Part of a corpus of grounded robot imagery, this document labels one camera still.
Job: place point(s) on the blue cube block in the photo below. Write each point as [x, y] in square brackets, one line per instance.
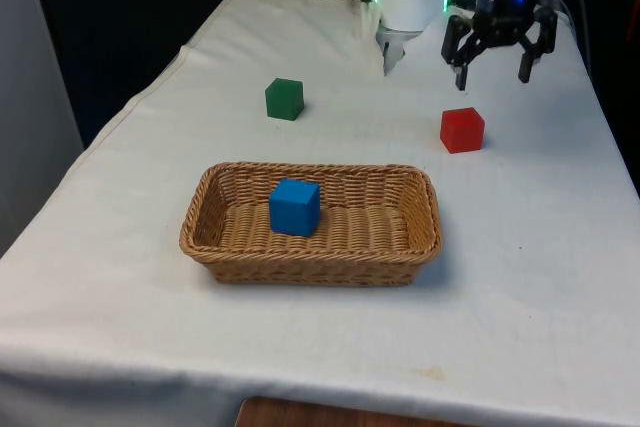
[295, 209]

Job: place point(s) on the red cube block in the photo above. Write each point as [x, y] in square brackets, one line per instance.
[461, 131]

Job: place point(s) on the wicker basket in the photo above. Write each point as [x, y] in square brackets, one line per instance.
[310, 252]

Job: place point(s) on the green cube block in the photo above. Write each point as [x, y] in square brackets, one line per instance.
[284, 99]

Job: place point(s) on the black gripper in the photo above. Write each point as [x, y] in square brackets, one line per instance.
[505, 7]

